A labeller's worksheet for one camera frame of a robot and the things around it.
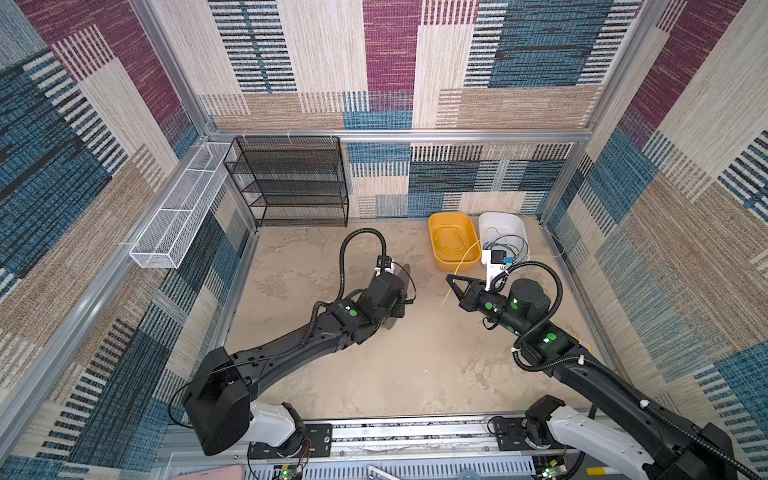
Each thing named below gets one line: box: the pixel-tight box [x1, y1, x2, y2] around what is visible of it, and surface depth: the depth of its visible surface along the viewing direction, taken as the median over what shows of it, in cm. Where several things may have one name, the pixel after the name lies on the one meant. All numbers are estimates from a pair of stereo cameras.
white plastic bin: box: [478, 212, 530, 263], surface depth 114 cm
